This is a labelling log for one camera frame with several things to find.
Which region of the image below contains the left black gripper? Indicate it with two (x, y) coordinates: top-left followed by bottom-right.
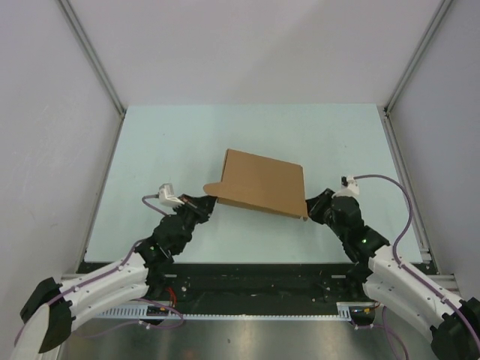
(173, 194), (218, 254)

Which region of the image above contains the brown cardboard box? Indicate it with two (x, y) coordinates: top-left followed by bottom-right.
(203, 148), (308, 221)

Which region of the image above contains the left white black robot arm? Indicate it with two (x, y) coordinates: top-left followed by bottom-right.
(12, 194), (217, 359)

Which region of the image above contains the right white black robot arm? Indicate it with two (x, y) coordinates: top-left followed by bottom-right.
(306, 189), (479, 359)

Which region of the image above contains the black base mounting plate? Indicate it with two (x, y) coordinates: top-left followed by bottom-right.
(76, 262), (438, 303)

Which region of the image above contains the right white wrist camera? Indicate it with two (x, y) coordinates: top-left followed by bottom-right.
(333, 175), (360, 198)

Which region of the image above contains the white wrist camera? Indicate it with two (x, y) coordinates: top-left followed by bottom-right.
(333, 175), (360, 198)
(157, 183), (185, 209)

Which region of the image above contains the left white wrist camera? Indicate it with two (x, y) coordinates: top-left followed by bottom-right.
(157, 183), (185, 209)

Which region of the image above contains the grey slotted cable duct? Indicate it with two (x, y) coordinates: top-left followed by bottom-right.
(94, 302), (380, 322)

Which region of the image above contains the aluminium front rail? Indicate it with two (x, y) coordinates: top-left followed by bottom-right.
(59, 273), (461, 293)

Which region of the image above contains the left aluminium frame post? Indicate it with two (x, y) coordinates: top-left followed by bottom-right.
(55, 0), (127, 116)

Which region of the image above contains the aluminium frame post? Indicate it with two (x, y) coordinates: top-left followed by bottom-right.
(55, 0), (127, 116)
(382, 0), (455, 113)

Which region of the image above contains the right aluminium frame post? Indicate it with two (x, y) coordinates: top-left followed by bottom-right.
(382, 0), (455, 113)

